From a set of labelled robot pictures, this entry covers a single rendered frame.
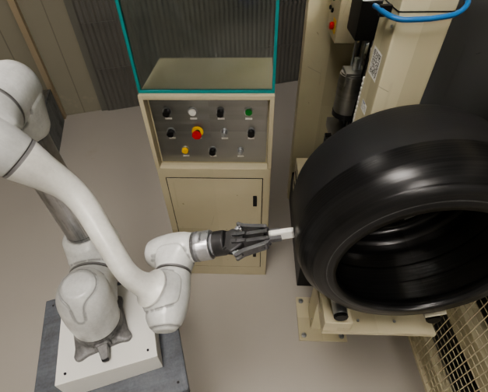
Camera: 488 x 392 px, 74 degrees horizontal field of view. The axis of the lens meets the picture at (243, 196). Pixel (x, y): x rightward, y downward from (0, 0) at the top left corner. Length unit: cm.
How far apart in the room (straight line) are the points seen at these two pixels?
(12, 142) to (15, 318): 183
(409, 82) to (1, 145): 96
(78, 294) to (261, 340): 120
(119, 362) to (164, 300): 42
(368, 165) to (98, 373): 102
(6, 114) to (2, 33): 329
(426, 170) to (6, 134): 82
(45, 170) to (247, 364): 150
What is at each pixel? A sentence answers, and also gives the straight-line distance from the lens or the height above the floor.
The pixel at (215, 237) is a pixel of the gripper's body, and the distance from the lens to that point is 94.
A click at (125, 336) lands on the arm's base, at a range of 127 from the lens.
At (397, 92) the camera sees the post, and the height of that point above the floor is 146.
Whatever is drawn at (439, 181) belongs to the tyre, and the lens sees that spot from 73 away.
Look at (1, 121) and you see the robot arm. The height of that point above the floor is 155.
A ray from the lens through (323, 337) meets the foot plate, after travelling 206.
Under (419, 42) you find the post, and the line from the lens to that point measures 98.
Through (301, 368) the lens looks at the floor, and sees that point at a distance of 199.
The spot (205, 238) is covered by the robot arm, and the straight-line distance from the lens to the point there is 95.
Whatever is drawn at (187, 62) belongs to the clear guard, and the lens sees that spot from 135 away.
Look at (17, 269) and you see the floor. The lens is 276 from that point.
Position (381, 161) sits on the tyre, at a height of 145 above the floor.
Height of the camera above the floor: 187
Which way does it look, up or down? 44 degrees down
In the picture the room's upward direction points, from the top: 1 degrees counter-clockwise
